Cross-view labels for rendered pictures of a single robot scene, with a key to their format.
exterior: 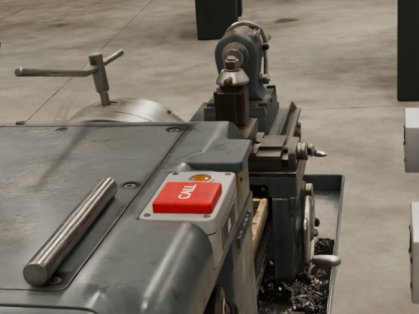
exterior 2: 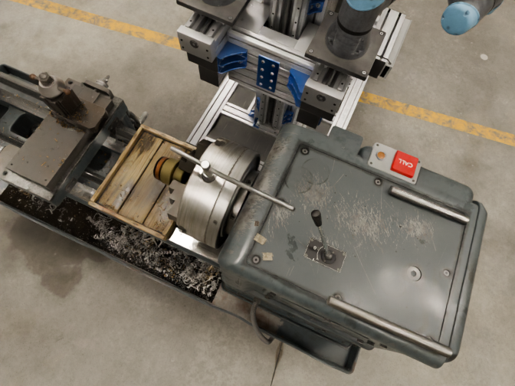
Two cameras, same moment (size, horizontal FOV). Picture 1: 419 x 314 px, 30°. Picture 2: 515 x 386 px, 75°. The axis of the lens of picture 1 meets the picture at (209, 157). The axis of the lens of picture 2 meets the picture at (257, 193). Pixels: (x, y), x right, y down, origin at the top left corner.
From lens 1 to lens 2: 129 cm
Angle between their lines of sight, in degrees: 71
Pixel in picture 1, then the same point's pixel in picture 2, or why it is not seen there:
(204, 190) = (406, 157)
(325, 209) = not seen: hidden behind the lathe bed
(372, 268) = not seen: hidden behind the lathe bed
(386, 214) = not seen: outside the picture
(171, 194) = (407, 168)
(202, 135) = (319, 141)
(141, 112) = (228, 159)
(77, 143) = (309, 196)
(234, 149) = (346, 135)
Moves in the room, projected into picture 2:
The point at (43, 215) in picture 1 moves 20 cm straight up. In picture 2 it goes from (402, 217) to (450, 188)
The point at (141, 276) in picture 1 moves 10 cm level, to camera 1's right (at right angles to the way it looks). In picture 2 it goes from (460, 190) to (460, 156)
